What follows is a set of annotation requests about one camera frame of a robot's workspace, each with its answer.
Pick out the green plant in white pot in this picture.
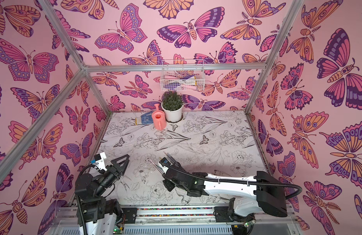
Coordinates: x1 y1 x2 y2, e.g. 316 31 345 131
161 91 184 123

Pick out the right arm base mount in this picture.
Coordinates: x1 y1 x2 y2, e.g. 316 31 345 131
213 206 255 222

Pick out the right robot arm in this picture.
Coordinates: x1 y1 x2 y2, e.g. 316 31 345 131
156 161 302 217

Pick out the dark pencil with clear cap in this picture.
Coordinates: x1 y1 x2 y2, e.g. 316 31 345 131
164 152 177 165

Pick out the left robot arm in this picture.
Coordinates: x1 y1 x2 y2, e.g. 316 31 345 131
74 152 130 235

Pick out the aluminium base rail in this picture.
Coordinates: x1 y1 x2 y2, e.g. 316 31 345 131
48 204 302 235

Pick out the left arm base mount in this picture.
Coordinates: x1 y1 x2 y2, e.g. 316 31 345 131
118 207 138 224

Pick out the blue seed packet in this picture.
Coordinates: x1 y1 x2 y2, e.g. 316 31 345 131
135 111 154 125

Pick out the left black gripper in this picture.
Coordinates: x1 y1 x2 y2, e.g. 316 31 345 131
95 156 129 198

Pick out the pink watering can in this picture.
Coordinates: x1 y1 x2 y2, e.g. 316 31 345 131
152 103 167 131

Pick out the white wire wall basket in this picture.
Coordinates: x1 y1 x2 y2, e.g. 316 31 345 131
159 59 205 92

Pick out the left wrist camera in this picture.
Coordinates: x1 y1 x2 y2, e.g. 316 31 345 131
91 152 107 171

